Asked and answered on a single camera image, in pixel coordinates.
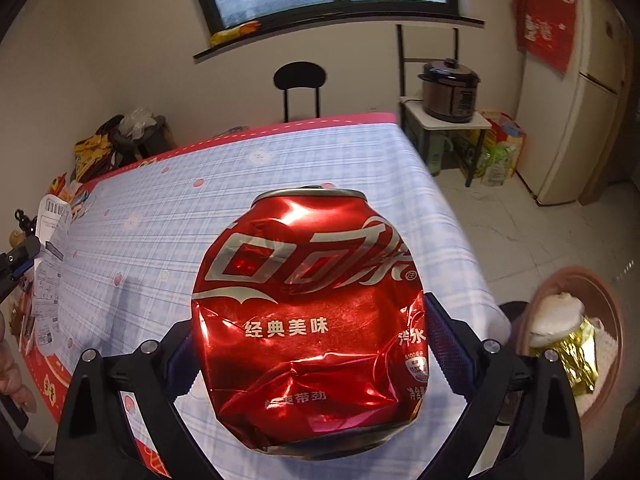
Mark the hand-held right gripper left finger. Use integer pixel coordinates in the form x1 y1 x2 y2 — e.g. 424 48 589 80
54 320 221 480

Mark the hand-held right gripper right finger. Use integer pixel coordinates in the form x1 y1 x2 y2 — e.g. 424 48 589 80
424 292 586 480

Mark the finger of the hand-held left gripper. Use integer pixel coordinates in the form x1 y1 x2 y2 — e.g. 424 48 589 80
0 237 41 302

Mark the gold foil wrapper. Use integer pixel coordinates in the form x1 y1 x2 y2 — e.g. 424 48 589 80
537 317 600 396

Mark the crushed red soda can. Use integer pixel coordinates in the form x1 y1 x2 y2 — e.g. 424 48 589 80
191 187 432 448

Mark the round copper bin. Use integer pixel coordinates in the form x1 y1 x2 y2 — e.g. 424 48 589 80
515 266 626 431

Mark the person's left hand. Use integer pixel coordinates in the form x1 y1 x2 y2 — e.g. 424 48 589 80
0 310 32 407

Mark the black clip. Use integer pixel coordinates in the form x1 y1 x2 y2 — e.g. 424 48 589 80
14 209 38 241

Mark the white printed paper slip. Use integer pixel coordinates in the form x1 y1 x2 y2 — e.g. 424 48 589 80
32 195 71 346

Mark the pile of red printed packets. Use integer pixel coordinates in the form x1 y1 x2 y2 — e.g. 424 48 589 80
50 175 96 221

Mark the pile of yellow snack packets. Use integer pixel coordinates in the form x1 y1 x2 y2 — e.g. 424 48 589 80
74 132 117 181

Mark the table with checked cloth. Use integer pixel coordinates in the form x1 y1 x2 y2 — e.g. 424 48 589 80
17 112 511 480

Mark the pile of bags in corner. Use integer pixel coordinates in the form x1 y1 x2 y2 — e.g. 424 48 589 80
112 106 176 168

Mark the small white-topped table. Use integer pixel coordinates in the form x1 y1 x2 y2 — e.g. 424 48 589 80
399 96 493 188

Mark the cream refrigerator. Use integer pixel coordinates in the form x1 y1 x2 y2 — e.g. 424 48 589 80
515 0 632 206

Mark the brown pressure cooker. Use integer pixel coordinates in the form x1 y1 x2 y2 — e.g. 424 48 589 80
418 58 481 123

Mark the yellow snack packet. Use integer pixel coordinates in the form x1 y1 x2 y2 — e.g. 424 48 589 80
210 21 262 47

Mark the black round-back chair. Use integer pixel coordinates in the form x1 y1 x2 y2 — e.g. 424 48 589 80
273 62 328 123

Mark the red cloth on refrigerator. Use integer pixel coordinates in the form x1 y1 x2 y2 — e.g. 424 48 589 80
510 0 580 75

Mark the black window sill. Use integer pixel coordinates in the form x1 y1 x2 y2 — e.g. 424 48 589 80
194 12 486 61

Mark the metal frame rack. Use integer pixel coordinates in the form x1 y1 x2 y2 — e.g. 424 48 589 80
396 24 460 98

